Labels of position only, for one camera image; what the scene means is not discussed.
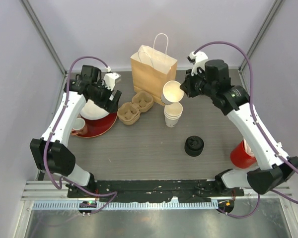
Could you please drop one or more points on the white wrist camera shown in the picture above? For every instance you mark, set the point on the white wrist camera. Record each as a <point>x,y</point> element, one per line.
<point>110,80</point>
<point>198,60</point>

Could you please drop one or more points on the white and pink ceramic mug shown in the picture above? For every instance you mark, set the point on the white and pink ceramic mug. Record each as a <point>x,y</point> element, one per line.
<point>79,127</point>

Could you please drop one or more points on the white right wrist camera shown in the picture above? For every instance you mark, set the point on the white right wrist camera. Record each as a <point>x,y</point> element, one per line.
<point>198,60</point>

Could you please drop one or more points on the dark red round tray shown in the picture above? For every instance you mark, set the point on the dark red round tray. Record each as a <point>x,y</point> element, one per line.
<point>97,127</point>

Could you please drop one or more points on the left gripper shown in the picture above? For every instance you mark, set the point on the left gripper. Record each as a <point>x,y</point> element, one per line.
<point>111,106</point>

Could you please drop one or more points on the stack of black cup lids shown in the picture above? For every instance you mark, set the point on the stack of black cup lids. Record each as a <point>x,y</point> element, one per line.
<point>194,146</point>

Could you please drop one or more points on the white paper plate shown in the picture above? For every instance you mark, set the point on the white paper plate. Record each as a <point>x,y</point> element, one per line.
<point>93,112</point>

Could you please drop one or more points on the white paper cup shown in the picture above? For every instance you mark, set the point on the white paper cup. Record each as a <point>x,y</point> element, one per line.
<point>171,92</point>

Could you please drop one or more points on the brown paper takeout bag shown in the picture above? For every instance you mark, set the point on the brown paper takeout bag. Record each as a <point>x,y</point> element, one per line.
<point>151,69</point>

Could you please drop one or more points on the red cup of straws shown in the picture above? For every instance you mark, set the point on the red cup of straws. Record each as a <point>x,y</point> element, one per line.
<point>240,158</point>

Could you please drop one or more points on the brown cardboard cup carrier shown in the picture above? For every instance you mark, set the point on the brown cardboard cup carrier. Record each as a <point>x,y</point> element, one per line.
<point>130,112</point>

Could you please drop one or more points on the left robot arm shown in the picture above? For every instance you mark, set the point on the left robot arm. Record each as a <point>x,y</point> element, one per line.
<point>50,152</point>

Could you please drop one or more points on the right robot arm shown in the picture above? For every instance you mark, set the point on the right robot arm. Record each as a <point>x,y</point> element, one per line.
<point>211,78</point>

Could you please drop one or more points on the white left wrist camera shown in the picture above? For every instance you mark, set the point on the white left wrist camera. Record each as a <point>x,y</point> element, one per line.
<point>110,80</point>

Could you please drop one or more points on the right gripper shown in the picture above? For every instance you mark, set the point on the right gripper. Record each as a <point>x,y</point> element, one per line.
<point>186,86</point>

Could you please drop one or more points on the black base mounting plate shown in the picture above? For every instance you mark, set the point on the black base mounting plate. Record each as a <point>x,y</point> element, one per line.
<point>159,191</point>

